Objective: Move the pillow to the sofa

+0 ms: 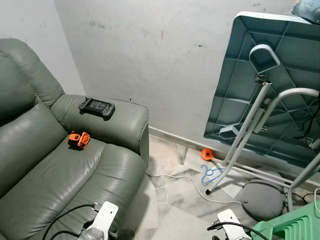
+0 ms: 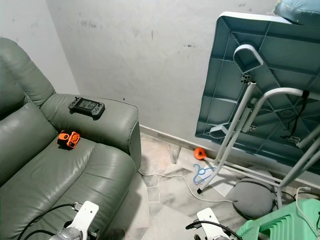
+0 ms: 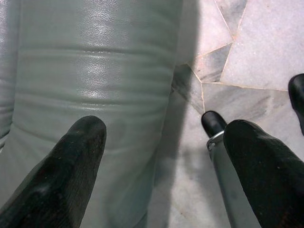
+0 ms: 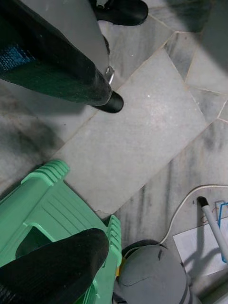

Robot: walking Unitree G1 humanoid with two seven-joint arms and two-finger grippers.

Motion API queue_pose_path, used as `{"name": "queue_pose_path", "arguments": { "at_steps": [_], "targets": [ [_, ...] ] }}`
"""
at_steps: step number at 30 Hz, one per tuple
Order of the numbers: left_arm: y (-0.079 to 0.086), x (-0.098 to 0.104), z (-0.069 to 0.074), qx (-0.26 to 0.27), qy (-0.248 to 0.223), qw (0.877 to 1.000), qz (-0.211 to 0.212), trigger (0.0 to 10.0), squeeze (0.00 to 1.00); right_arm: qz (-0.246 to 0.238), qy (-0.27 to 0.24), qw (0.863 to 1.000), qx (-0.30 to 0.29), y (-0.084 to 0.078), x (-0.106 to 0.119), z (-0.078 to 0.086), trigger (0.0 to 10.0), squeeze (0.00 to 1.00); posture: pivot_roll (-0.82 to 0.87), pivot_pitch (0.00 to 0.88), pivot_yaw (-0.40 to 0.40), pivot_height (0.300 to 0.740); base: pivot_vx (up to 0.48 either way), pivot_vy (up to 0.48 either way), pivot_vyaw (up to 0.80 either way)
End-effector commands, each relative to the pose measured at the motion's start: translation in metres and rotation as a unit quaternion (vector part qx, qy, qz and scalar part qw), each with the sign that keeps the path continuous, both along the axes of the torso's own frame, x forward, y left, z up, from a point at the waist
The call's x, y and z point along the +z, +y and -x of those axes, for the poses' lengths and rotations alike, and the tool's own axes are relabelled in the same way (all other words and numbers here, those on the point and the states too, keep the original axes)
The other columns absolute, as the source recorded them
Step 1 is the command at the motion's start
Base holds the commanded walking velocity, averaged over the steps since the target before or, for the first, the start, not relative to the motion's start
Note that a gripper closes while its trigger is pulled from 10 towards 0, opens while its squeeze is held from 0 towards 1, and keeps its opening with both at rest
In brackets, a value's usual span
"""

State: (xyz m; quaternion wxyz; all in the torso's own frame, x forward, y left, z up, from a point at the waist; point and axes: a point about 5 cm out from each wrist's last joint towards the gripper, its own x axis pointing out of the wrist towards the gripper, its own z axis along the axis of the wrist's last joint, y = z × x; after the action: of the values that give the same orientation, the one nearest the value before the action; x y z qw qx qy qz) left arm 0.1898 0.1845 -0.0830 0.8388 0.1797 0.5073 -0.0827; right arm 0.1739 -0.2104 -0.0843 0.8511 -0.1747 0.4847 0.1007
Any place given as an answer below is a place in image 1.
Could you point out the orange and black gadget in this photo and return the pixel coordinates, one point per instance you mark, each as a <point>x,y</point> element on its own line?
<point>80,140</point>

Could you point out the grey round cushion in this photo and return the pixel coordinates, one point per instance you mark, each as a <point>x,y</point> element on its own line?
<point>262,200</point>

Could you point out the green plastic stool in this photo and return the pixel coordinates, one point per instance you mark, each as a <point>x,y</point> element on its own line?
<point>290,227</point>

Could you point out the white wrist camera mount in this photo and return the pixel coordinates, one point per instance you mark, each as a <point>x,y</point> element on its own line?
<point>230,222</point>
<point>106,215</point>

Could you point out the grey folding table white legs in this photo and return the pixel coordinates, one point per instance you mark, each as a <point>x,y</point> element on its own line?
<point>300,55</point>

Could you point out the dark teal leather cushion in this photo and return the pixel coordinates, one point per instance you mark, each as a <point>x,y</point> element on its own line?
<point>307,9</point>

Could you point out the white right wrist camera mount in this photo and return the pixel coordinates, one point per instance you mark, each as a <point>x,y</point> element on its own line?
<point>230,222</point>

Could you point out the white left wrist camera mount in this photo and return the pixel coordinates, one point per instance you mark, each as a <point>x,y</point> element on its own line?
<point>106,215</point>

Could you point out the blue clothes hanger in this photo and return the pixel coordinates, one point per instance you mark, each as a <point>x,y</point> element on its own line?
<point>205,175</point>

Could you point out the green leather sofa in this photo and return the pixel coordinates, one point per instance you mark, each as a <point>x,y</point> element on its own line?
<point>50,165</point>

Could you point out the black handheld game console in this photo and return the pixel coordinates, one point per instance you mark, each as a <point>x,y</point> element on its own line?
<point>96,107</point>

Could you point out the small orange round object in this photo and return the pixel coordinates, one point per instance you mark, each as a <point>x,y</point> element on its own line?
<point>207,153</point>

